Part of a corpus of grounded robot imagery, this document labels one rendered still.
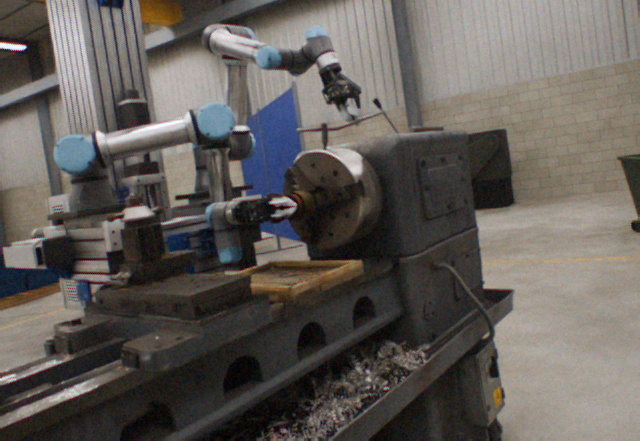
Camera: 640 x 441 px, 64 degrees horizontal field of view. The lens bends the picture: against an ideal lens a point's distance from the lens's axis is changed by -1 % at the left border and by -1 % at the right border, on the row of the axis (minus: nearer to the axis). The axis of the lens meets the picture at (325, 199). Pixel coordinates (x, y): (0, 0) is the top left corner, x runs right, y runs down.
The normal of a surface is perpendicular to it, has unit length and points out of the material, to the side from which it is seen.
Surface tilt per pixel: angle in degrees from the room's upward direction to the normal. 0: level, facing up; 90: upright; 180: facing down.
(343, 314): 88
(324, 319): 88
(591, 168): 90
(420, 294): 90
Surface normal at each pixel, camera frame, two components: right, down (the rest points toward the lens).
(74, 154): 0.13, 0.05
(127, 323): -0.62, 0.11
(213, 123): 0.38, -0.02
